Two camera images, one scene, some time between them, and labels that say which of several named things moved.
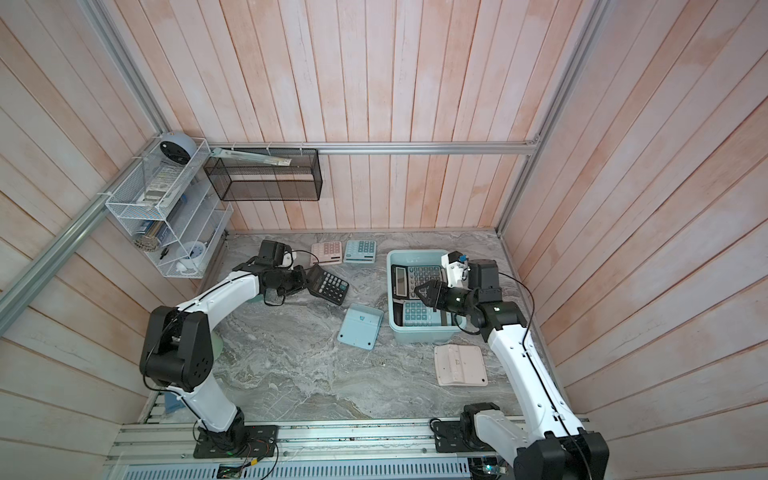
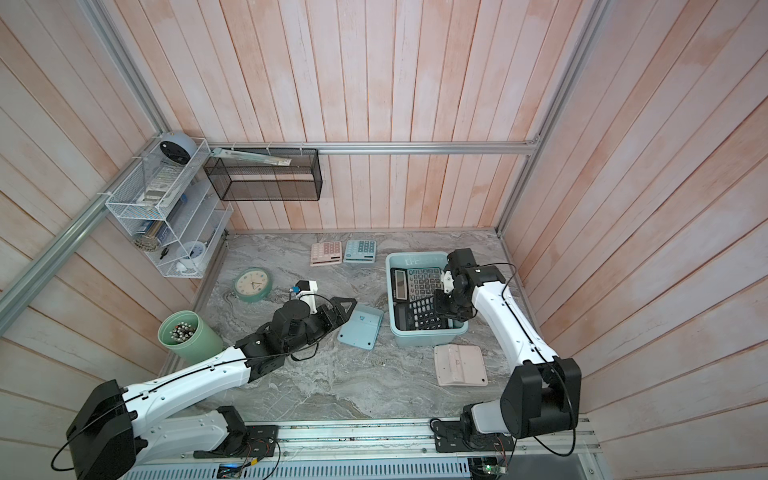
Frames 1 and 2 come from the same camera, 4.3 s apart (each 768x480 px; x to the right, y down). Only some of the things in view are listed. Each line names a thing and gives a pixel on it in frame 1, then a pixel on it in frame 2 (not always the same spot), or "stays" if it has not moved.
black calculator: [323, 284] to [421, 315]
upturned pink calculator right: [460, 365] stays
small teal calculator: [360, 251] stays
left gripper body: [289, 280] to [321, 323]
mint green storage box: [406, 334] stays
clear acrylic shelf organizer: [171, 204] stays
